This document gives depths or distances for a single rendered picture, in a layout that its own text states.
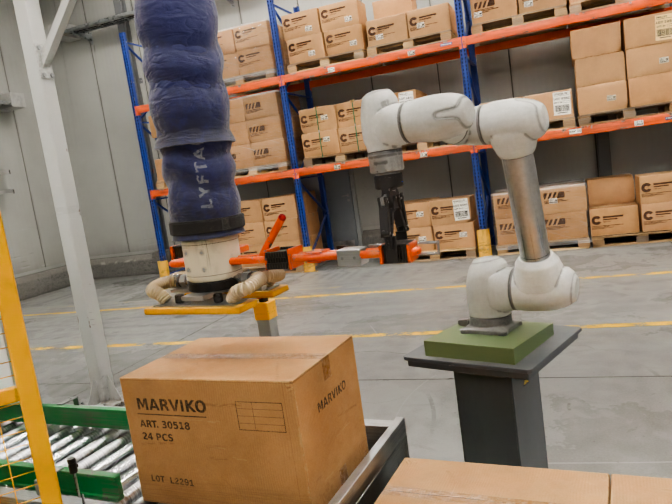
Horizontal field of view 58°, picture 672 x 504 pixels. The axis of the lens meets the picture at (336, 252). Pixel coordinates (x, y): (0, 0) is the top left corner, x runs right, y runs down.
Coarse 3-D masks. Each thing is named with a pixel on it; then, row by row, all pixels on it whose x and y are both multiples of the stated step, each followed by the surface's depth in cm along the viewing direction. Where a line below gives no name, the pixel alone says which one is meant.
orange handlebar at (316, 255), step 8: (240, 248) 206; (248, 248) 210; (328, 248) 172; (368, 248) 166; (376, 248) 165; (416, 248) 157; (240, 256) 183; (248, 256) 182; (256, 256) 177; (296, 256) 170; (304, 256) 169; (312, 256) 168; (320, 256) 167; (328, 256) 166; (336, 256) 165; (360, 256) 162; (368, 256) 161; (376, 256) 161; (176, 264) 188; (184, 264) 187; (232, 264) 180; (240, 264) 179
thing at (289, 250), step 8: (272, 248) 176; (280, 248) 180; (288, 248) 179; (296, 248) 174; (264, 256) 173; (272, 256) 171; (280, 256) 170; (288, 256) 170; (272, 264) 172; (280, 264) 171; (288, 264) 171; (296, 264) 173
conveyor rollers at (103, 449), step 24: (0, 432) 270; (24, 432) 263; (48, 432) 261; (72, 432) 261; (96, 432) 252; (120, 432) 251; (0, 456) 242; (24, 456) 241; (72, 456) 230; (96, 456) 228; (120, 456) 227
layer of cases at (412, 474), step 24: (408, 480) 178; (432, 480) 177; (456, 480) 175; (480, 480) 173; (504, 480) 171; (528, 480) 169; (552, 480) 168; (576, 480) 166; (600, 480) 164; (624, 480) 163; (648, 480) 161
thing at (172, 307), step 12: (180, 300) 180; (204, 300) 181; (216, 300) 175; (240, 300) 174; (252, 300) 175; (144, 312) 182; (156, 312) 180; (168, 312) 178; (180, 312) 176; (192, 312) 174; (204, 312) 172; (216, 312) 171; (228, 312) 169; (240, 312) 168
